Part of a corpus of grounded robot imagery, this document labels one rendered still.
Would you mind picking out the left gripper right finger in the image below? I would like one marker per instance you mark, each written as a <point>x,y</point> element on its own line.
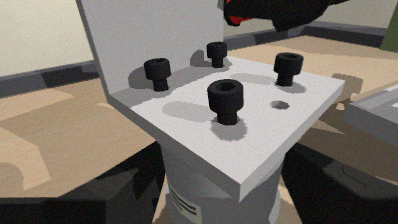
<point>326,191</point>

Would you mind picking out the grey metal bracket with holes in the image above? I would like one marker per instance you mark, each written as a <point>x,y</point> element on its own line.
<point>124,34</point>

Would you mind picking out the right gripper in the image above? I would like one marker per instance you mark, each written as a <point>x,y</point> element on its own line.
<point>285,14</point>

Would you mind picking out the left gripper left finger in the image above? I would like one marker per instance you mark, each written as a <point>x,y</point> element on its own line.
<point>125,194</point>

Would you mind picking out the grey rectangular table frame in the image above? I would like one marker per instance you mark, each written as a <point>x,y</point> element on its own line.
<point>59,75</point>

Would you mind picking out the red screwdriver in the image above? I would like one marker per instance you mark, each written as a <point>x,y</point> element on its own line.
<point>233,21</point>

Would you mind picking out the grey cylinder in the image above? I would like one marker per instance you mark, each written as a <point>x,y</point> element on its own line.
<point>193,199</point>

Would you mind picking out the white shallow rectangular tray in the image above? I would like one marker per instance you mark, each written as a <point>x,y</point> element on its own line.
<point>381,117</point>

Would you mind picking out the black screw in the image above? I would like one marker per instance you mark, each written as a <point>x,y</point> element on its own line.
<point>217,51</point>
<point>158,70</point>
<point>225,98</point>
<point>287,65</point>

